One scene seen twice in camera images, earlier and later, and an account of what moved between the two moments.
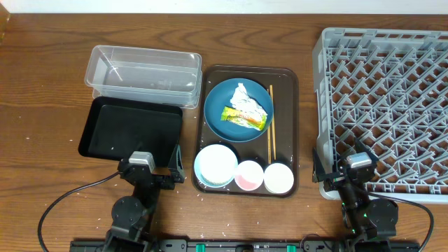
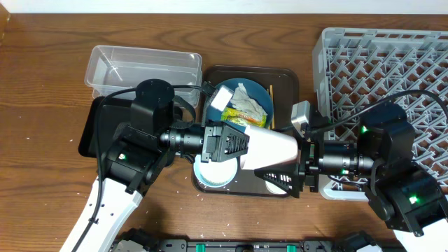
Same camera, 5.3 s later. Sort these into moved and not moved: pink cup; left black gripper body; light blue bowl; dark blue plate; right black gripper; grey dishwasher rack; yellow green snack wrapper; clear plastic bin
Moved: left black gripper body; right black gripper; pink cup
Not moved: yellow green snack wrapper; clear plastic bin; dark blue plate; grey dishwasher rack; light blue bowl
